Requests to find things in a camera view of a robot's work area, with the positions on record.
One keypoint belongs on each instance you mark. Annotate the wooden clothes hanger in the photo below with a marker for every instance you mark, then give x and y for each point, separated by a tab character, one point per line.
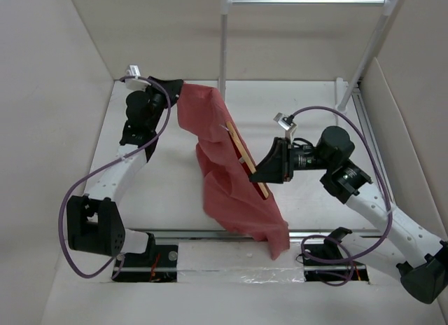
248	160

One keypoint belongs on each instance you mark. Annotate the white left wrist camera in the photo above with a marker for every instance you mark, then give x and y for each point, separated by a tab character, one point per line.
134	74

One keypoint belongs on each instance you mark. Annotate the white clothes rack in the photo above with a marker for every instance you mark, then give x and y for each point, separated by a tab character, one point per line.
388	7

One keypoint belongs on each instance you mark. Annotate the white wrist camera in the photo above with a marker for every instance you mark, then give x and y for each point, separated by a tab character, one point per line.
287	124
134	74

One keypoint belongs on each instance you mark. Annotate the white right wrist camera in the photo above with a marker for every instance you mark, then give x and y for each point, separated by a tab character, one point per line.
287	124

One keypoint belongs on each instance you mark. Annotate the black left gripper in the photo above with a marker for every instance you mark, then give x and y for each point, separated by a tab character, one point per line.
171	87

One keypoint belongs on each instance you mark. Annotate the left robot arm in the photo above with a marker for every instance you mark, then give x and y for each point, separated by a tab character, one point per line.
94	224

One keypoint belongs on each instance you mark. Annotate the aluminium front rail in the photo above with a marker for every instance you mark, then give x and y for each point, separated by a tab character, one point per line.
161	266

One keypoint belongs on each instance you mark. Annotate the red t shirt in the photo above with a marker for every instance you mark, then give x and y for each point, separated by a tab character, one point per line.
229	197

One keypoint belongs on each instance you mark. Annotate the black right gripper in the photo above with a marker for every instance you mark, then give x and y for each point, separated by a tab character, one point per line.
278	166

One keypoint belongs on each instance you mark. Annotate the aluminium side rail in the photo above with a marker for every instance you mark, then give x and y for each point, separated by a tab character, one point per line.
368	132

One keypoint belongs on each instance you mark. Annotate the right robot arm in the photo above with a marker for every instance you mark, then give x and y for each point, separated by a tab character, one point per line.
405	250

